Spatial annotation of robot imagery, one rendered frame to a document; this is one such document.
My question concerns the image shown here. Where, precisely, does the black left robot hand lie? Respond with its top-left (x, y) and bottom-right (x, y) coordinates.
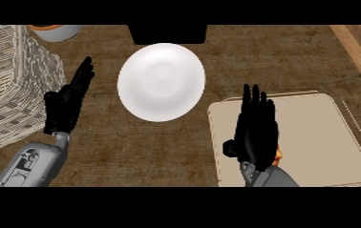
top-left (43, 55), bottom-right (96, 135)

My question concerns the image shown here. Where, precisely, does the white bowl with orange rim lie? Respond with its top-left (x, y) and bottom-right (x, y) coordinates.
top-left (25, 25), bottom-right (84, 43)

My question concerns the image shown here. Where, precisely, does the white oval plate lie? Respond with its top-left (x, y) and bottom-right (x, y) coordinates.
top-left (115, 42), bottom-right (207, 123)

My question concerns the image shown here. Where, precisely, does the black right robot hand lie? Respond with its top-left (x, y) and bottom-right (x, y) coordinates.
top-left (222, 83), bottom-right (281, 173)

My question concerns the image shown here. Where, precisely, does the golden brown croissant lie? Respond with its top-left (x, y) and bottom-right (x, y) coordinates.
top-left (271, 144), bottom-right (285, 167)

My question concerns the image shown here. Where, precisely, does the black appliance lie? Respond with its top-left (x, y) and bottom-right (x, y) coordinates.
top-left (127, 25), bottom-right (209, 46)

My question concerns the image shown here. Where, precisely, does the pale wooden board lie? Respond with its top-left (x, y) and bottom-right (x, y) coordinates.
top-left (328, 25), bottom-right (361, 72)

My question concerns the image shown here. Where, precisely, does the pale wicker basket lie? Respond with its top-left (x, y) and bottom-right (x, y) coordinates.
top-left (0, 25), bottom-right (68, 149)

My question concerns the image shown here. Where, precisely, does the beige tray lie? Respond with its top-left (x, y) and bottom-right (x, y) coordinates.
top-left (207, 90), bottom-right (361, 188)

